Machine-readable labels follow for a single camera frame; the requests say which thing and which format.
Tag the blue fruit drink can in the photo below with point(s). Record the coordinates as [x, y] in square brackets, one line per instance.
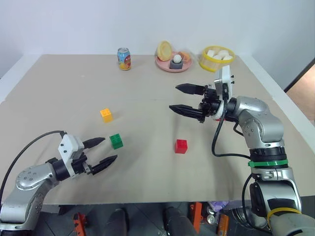
[124, 60]

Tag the yellow plastic basket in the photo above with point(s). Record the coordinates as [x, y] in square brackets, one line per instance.
[209, 64]

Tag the pink round plate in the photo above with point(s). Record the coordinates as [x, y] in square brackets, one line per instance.
[162, 66]

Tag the orange fruit piece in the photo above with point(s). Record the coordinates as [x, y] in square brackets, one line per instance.
[185, 57]

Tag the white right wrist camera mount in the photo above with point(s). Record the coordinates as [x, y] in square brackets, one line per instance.
[222, 78]

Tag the grey egg cup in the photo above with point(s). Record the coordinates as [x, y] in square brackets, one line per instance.
[176, 66]

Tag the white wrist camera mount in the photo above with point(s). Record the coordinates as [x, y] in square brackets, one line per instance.
[67, 145]
[222, 78]

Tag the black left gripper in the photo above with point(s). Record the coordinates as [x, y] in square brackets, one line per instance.
[80, 164]

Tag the yellow toy cube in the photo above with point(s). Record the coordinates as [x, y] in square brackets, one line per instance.
[106, 115]

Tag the red toy cube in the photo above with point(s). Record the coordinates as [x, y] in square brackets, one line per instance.
[181, 146]

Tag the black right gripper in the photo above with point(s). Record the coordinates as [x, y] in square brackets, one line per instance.
[210, 103]

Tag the orange black clamp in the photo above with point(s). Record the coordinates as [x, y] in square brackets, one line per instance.
[197, 216]
[80, 223]

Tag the orange drink can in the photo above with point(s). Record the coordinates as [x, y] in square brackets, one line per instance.
[222, 225]

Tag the yellow bread bun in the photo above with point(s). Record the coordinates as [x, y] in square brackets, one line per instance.
[164, 50]

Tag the green toy cube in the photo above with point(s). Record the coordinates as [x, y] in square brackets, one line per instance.
[116, 141]

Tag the white egg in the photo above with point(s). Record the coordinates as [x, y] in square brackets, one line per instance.
[177, 59]

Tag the silver can top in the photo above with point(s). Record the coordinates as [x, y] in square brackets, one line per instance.
[211, 218]

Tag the white foam piece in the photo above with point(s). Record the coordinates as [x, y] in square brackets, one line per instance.
[211, 53]
[227, 57]
[223, 53]
[217, 58]

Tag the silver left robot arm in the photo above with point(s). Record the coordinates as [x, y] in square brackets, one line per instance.
[29, 179]

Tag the dark rounded shape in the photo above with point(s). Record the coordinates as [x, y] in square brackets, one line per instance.
[118, 222]
[176, 221]

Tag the purple crumpled bag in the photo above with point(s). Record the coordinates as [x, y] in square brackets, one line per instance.
[219, 206]

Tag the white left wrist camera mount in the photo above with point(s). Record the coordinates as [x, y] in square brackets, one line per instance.
[67, 145]

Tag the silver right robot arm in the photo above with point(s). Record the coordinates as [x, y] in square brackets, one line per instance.
[256, 109]

